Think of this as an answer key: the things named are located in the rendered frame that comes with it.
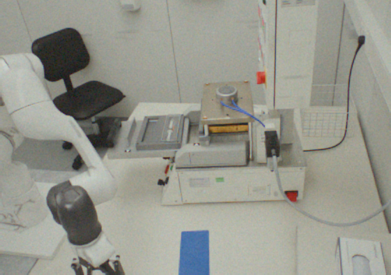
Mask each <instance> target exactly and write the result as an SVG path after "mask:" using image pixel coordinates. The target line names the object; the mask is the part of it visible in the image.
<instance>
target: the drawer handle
mask: <svg viewBox="0 0 391 275"><path fill-rule="evenodd" d="M121 126H122V124H121V120H120V118H116V119H115V122H114V123H113V125H112V129H111V131H110V133H109V135H108V138H107V143H108V146H109V147H114V144H113V140H114V138H115V136H116V134H117V131H118V130H119V127H121Z"/></svg>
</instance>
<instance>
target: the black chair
mask: <svg viewBox="0 0 391 275"><path fill-rule="evenodd" d="M31 51H32V53H33V54H34V55H35V56H36V57H38V58H39V59H40V62H41V63H42V65H43V69H44V78H45V79H46V80H48V81H51V82H56V81H58V80H61V79H63V81H64V84H65V87H66V90H67V92H65V93H63V94H62V95H58V96H56V97H55V98H54V100H53V103H54V106H55V107H56V108H57V109H58V110H59V111H60V112H61V113H63V114H64V115H66V116H70V117H73V118H74V120H76V121H83V120H86V119H89V118H91V126H92V128H93V131H94V132H93V134H90V135H86V136H87V139H89V141H90V143H91V145H92V146H93V147H94V148H96V147H97V146H98V145H102V146H104V147H107V148H109V146H108V143H107V138H108V135H109V133H110V131H103V129H102V126H103V124H102V122H101V119H98V120H97V121H96V120H95V117H94V116H96V115H97V114H98V113H100V112H102V111H104V110H106V109H108V108H110V107H112V106H113V105H115V104H117V103H118V102H120V101H121V100H122V99H123V98H125V97H126V95H123V93H122V92H121V91H120V89H117V88H115V87H111V86H109V85H106V84H104V83H102V82H99V81H98V80H91V81H88V82H85V83H84V84H82V85H80V86H78V87H75V88H73V85H72V82H71V79H70V76H69V75H71V74H74V73H76V72H78V71H80V70H82V69H84V68H86V67H87V66H88V65H89V62H90V55H89V53H88V51H87V49H86V47H85V44H84V41H83V39H82V37H81V35H80V33H79V32H78V31H77V29H72V28H65V29H61V30H58V31H56V32H54V33H51V34H48V35H47V36H43V37H40V38H37V39H36V40H35V41H34V42H33V44H32V45H31ZM63 141H64V143H63V144H62V148H63V149H71V147H72V144H71V143H70V142H68V141H65V140H63ZM80 160H82V157H81V155H80V154H78V155H77V156H76V158H75V159H74V162H73V164H72V168H73V169H75V170H77V169H78V168H80V166H81V165H82V161H80Z"/></svg>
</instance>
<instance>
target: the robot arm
mask: <svg viewBox="0 0 391 275"><path fill-rule="evenodd" d="M43 78H44V69H43V65H42V63H41V62H40V59H39V58H38V57H36V56H35V55H34V54H33V53H19V54H10V55H2V56H0V193H1V197H0V229H2V230H7V231H11V232H16V233H22V232H24V231H25V230H26V229H27V228H30V227H32V226H35V225H38V224H39V223H40V222H41V221H42V220H43V219H46V217H47V213H48V212H49V211H50V212H51V213H52V215H53V219H54V220H55V222H56V223H57V224H59V225H62V228H63V229H64V230H65V231H66V232H67V238H68V242H69V244H70V248H71V249H72V251H73V253H74V254H75V255H76V256H77V257H78V260H77V258H73V260H72V263H71V268H72V269H73V270H74V271H75V274H76V275H84V271H83V269H82V265H83V266H84V267H86V268H87V275H92V274H93V270H101V271H102V273H103V274H104V273H105V274H106V275H125V273H124V270H123V268H122V266H121V262H120V257H121V256H120V255H116V257H112V256H113V254H114V253H115V252H116V251H115V249H114V247H113V245H112V243H111V242H110V241H109V240H108V238H107V237H106V236H105V233H104V231H103V230H102V226H101V223H100V222H99V220H98V214H97V211H96V208H95V206H96V205H99V204H102V203H104V202H107V201H109V200H112V199H113V197H114V196H115V193H116V192H117V189H118V186H117V182H116V179H115V176H113V175H112V173H111V171H109V170H108V168H106V166H105V163H104V162H103V161H102V160H101V158H100V157H99V155H98V153H97V152H96V150H95V149H94V147H93V146H92V145H91V143H90V141H89V139H87V136H86V135H85V134H84V132H83V130H82V129H81V128H80V127H79V125H78V124H77V123H76V121H75V120H74V118H73V117H70V116H66V115H64V114H63V113H61V112H60V111H59V110H58V109H57V108H56V107H55V106H54V103H53V102H52V101H51V100H50V97H49V96H48V94H47V91H46V89H45V87H44V86H43V84H42V81H43ZM25 138H31V139H37V140H65V141H68V142H72V143H73V144H74V146H75V147H76V149H77V151H78V153H79V154H80V155H81V157H82V158H83V161H84V162H85V163H86V164H87V166H88V170H87V171H86V172H83V173H82V174H79V175H78V176H74V177H72V178H70V179H69V180H67V181H65V182H62V183H59V184H56V185H54V186H53V187H51V189H50V190H49V191H48V192H47V197H46V199H47V202H46V201H45V199H44V197H43V196H42V195H41V194H40V192H39V190H38V187H37V185H36V183H35V182H34V180H33V179H32V178H31V175H30V174H29V171H28V168H27V167H26V164H24V163H22V162H20V161H12V154H13V153H14V152H15V150H16V149H17V148H18V147H19V146H20V145H21V144H22V142H23V141H24V139H25ZM109 262H111V263H112V266H114V269H113V268H112V267H111V266H110V264H109Z"/></svg>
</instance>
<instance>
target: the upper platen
mask: <svg viewBox="0 0 391 275"><path fill-rule="evenodd" d="M209 132H210V136H224V135H248V123H238V124H209Z"/></svg>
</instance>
